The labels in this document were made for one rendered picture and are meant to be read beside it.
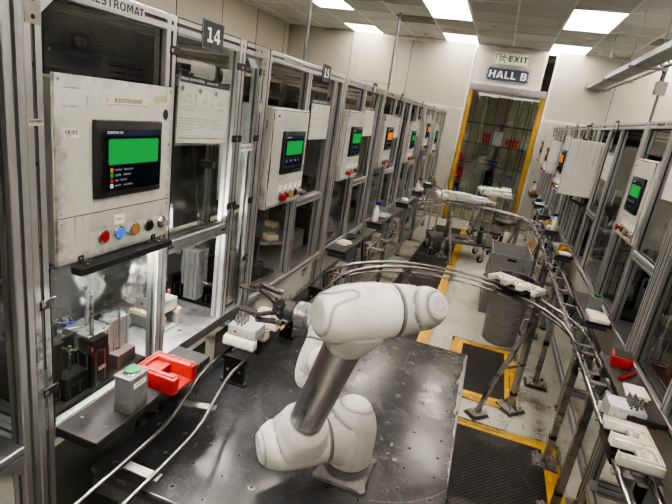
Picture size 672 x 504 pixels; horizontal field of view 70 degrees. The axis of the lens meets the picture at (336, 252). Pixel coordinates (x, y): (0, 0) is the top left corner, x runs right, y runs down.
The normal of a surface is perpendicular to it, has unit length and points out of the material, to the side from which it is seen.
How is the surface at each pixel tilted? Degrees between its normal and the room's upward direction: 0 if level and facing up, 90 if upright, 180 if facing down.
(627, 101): 90
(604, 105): 90
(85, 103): 90
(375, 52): 90
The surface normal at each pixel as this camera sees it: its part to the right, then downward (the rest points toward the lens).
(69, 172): 0.94, 0.22
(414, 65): -0.32, 0.23
